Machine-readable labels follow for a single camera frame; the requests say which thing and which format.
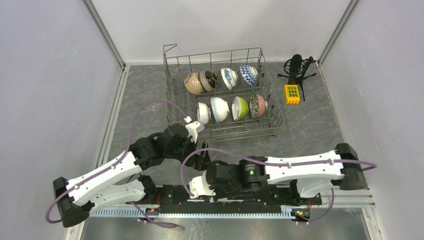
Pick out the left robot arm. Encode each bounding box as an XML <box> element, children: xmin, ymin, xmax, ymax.
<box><xmin>52</xmin><ymin>121</ymin><xmax>210</xmax><ymax>228</ymax></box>

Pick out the pink bowl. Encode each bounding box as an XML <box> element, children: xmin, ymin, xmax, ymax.
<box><xmin>239</xmin><ymin>65</ymin><xmax>259</xmax><ymax>87</ymax></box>

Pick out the blue floral bowl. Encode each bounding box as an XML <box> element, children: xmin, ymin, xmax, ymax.
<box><xmin>220</xmin><ymin>67</ymin><xmax>238</xmax><ymax>91</ymax></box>

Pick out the black microphone on tripod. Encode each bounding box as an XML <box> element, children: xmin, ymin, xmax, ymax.
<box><xmin>277</xmin><ymin>54</ymin><xmax>317</xmax><ymax>101</ymax></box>

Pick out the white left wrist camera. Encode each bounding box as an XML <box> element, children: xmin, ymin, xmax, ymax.
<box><xmin>184</xmin><ymin>116</ymin><xmax>205</xmax><ymax>143</ymax></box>

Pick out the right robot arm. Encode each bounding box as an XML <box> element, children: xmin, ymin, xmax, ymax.
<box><xmin>190</xmin><ymin>143</ymin><xmax>368</xmax><ymax>204</ymax></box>

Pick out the green and white bowl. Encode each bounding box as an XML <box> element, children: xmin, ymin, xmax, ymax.
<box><xmin>231</xmin><ymin>96</ymin><xmax>249</xmax><ymax>121</ymax></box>

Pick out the yellow block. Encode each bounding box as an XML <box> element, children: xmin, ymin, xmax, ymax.
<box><xmin>283</xmin><ymin>84</ymin><xmax>301</xmax><ymax>105</ymax></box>

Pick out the floral brown patterned bowl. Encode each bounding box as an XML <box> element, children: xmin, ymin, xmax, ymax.
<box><xmin>249</xmin><ymin>93</ymin><xmax>268</xmax><ymax>119</ymax></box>

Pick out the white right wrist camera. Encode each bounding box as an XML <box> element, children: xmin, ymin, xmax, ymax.
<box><xmin>189</xmin><ymin>174</ymin><xmax>216</xmax><ymax>199</ymax></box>

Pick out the grey wire dish rack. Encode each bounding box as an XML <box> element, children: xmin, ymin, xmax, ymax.
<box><xmin>162</xmin><ymin>44</ymin><xmax>284</xmax><ymax>142</ymax></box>

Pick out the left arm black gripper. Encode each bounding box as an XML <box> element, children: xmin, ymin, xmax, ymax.
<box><xmin>165</xmin><ymin>135</ymin><xmax>213</xmax><ymax>171</ymax></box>

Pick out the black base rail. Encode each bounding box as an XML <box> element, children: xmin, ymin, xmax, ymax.
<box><xmin>153</xmin><ymin>185</ymin><xmax>323</xmax><ymax>215</ymax></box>

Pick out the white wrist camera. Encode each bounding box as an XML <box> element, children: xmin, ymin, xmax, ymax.
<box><xmin>189</xmin><ymin>174</ymin><xmax>216</xmax><ymax>199</ymax></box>
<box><xmin>184</xmin><ymin>116</ymin><xmax>205</xmax><ymax>143</ymax></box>

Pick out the brown rimmed cream bowl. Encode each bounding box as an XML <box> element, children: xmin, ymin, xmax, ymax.
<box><xmin>198</xmin><ymin>70</ymin><xmax>218</xmax><ymax>92</ymax></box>

